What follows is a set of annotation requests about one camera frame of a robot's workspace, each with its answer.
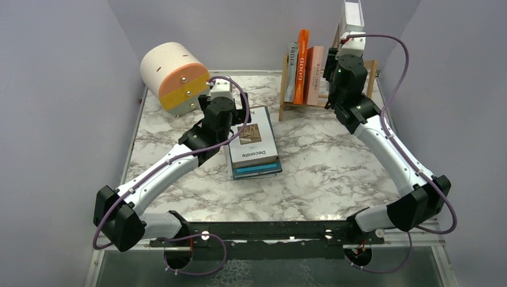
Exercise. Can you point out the orange Good Morning book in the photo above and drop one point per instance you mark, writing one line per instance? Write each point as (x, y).
(303, 40)

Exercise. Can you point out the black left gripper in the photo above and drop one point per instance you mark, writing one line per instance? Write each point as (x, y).
(240, 116)

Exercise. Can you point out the teal bottom book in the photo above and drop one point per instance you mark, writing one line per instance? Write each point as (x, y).
(259, 170)

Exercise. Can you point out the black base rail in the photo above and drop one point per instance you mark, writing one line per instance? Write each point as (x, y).
(214, 241)

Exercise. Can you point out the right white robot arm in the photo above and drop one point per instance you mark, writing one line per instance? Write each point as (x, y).
(422, 193)

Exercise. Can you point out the pink Warm Chord book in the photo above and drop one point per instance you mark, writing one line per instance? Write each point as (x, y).
(312, 80)

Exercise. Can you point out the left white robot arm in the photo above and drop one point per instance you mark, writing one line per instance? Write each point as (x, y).
(120, 213)

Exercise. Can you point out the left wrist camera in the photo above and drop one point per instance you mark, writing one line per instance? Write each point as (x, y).
(221, 88)

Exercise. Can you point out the grey ianra book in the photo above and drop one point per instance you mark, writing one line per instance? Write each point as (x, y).
(291, 72)

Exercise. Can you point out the white Afternoon Tea book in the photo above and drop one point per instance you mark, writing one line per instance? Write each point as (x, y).
(351, 20)

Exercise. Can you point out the cream orange cylinder container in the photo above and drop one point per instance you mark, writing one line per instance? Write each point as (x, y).
(175, 77)

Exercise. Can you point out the wooden book rack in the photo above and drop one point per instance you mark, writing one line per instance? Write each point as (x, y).
(371, 66)

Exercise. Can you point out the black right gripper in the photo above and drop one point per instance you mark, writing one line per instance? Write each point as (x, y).
(332, 63)

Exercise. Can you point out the white Decorate book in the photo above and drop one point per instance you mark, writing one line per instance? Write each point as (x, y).
(256, 143)

